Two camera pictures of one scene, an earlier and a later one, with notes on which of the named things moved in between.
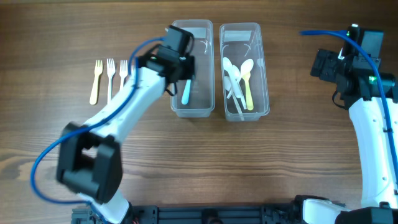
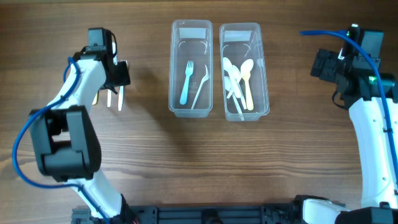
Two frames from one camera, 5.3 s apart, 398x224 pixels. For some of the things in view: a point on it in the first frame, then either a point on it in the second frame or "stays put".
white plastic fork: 133,71 -> 204,79
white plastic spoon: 227,85 stays put
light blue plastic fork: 186,94 stays put
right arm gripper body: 329,65 stays put
